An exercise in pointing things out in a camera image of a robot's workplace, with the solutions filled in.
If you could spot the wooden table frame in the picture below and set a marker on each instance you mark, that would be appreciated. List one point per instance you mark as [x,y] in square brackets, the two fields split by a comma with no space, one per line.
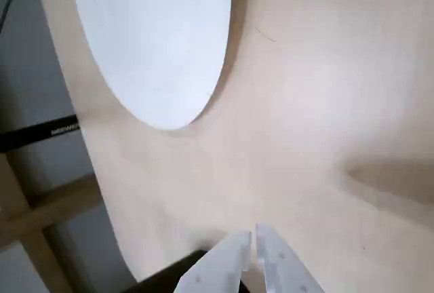
[20,216]

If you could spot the black tripod leg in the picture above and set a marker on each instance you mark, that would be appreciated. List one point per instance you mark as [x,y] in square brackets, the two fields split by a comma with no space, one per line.
[30,135]

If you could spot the white paper plate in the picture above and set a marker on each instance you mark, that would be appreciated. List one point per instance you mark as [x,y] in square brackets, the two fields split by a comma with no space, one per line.
[152,45]

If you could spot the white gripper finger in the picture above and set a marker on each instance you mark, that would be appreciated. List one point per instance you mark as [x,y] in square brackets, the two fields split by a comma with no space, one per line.
[281,266]
[217,269]

